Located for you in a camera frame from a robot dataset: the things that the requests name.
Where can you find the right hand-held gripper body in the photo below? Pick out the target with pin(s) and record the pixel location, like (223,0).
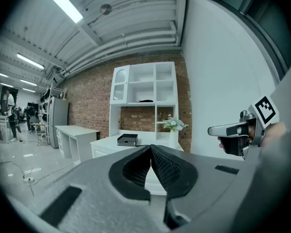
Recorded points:
(257,125)

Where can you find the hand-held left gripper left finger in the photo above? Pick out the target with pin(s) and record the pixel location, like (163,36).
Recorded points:
(133,176)

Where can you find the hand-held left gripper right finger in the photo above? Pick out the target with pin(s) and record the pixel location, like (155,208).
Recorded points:
(169,171)

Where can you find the person's right forearm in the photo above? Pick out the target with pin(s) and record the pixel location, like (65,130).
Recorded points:
(275,133)

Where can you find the white vase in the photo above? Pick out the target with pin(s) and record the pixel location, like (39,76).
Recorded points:
(173,138)

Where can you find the black open box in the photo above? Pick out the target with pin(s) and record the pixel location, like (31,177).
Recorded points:
(127,139)

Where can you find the artificial flower bouquet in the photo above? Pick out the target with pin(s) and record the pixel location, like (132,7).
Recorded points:
(175,124)

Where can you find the white desk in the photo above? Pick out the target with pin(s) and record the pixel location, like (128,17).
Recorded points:
(75,132)

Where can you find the dark item on shelf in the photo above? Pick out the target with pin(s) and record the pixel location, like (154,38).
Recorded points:
(146,100)

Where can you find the white hutch shelf unit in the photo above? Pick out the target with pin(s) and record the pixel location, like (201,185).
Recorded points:
(141,93)

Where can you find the grey refrigerator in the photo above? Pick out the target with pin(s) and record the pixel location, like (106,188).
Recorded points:
(59,120)

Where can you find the white power strip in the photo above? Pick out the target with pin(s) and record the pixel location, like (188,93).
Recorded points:
(28,178)

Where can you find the small white table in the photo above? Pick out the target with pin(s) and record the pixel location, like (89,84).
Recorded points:
(38,127)

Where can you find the white storage rack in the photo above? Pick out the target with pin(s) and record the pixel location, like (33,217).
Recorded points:
(45,105)

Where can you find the white ceiling pipes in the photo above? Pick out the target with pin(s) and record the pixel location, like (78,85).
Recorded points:
(126,42)

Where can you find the round ceiling fixture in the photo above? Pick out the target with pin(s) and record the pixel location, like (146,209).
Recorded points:
(106,9)

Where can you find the dark window frame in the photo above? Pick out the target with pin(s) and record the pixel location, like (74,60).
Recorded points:
(264,16)

